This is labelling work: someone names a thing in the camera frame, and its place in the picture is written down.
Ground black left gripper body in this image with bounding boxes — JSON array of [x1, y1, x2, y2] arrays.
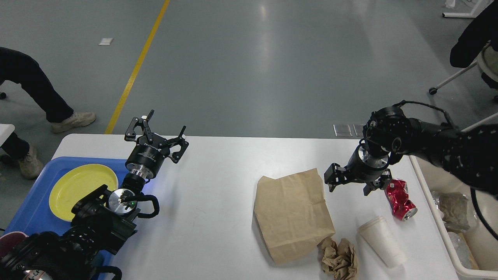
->
[[126, 134, 170, 179]]

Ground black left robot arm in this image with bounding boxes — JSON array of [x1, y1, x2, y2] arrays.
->
[[1, 110, 189, 280]]

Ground white paper cup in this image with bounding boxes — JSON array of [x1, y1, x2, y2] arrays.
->
[[357, 216, 407, 268]]

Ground silver floor socket plates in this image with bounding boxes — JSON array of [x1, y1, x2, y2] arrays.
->
[[333, 124, 363, 138]]

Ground person in black trousers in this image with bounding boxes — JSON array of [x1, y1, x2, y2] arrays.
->
[[0, 47, 96, 180]]

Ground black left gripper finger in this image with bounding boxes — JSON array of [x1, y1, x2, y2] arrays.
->
[[124, 110, 155, 142], [160, 126, 189, 164]]

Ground foil wrapped trash in bin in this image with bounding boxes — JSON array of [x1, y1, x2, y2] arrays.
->
[[431, 191, 471, 233]]

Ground white table leg frame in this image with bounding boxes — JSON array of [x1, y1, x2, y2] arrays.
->
[[442, 0, 494, 18]]

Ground pink mug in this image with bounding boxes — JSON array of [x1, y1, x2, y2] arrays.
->
[[0, 231, 28, 259]]

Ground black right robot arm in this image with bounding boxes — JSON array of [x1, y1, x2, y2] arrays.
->
[[324, 100, 498, 237]]

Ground crumpled brown paper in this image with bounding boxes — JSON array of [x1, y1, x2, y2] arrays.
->
[[319, 237, 359, 280]]

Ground blue plastic tray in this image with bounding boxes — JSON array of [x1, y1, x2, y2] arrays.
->
[[4, 156, 135, 280]]

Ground yellow plate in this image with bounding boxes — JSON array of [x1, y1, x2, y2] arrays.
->
[[49, 164, 119, 222]]

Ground red snack wrapper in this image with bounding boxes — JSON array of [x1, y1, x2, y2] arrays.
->
[[384, 178, 418, 221]]

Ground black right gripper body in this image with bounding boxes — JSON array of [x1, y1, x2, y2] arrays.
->
[[324, 145, 393, 190]]

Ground brown paper bag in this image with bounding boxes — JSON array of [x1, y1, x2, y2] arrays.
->
[[254, 168, 336, 265]]

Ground white side table corner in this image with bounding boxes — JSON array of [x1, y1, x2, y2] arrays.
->
[[0, 124, 15, 145]]

